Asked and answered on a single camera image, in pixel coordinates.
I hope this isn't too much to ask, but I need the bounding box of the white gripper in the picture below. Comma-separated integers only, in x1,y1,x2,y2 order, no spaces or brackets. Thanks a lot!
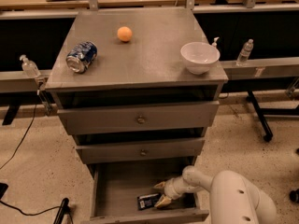
153,175,202,208

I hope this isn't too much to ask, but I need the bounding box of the dark blue rxbar wrapper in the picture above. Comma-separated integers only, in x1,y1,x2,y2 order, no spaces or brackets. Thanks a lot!
137,193,162,210

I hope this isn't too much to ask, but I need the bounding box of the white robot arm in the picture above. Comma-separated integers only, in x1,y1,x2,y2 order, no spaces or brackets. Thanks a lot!
154,165,277,224

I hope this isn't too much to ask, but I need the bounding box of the grey open bottom drawer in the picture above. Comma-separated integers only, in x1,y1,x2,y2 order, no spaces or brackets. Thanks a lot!
81,158,208,224

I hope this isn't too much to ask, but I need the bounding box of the grey middle drawer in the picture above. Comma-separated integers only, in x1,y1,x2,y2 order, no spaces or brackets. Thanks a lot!
76,138,205,164

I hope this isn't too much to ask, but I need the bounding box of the grey top drawer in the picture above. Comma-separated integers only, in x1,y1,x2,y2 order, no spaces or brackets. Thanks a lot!
58,101,219,134

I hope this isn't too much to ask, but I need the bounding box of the grey wooden drawer cabinet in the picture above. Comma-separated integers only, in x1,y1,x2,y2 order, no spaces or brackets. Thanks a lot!
45,7,229,224

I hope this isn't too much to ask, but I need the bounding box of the black stand bottom left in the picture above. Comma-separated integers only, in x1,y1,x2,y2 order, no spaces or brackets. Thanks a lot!
53,198,72,224

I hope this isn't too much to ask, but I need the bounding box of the black table leg with caster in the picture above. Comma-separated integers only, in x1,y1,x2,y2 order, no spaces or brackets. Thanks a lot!
246,91,299,142

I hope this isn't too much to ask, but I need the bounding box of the black caster right edge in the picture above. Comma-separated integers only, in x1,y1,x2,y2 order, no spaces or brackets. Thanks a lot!
289,189,299,203

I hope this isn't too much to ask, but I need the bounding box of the white ceramic bowl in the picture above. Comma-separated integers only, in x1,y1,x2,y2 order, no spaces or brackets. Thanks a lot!
180,42,220,75

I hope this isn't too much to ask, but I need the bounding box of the blue crushed soda can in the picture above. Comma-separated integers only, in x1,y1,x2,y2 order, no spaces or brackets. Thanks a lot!
65,41,97,74

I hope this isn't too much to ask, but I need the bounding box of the sanitizer pump bottle behind bowl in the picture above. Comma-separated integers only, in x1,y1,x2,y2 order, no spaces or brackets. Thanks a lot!
211,37,219,48

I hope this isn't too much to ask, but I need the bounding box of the clear water bottle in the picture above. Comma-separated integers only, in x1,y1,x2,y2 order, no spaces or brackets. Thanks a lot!
236,39,253,66

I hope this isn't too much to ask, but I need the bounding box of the orange fruit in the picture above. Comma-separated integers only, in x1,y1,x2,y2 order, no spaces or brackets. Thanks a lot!
117,26,133,42

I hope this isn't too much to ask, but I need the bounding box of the clear sanitizer pump bottle left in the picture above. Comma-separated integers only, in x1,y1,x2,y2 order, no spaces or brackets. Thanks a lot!
20,54,41,78

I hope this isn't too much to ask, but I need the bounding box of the black floor cable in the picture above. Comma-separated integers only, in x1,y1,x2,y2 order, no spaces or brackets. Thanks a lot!
0,103,62,217

